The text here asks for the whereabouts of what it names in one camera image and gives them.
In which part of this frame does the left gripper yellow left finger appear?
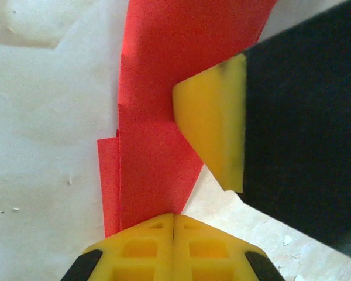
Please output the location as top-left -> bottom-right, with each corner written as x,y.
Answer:
61,213 -> 174,281

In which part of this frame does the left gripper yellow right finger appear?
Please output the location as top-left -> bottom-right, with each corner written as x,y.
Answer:
174,214 -> 286,281

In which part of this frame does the red paper sheet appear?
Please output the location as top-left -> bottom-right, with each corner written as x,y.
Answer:
97,0 -> 277,238

